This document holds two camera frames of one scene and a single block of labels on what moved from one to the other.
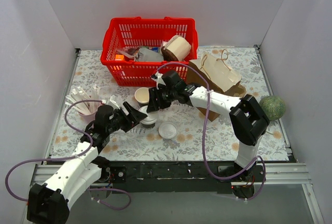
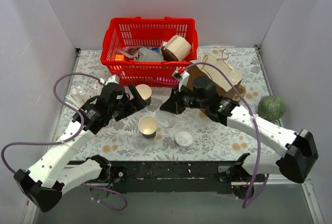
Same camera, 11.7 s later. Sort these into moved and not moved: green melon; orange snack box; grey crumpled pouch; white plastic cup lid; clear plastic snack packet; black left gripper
Moved: black left gripper; white plastic cup lid
Not moved: grey crumpled pouch; green melon; clear plastic snack packet; orange snack box
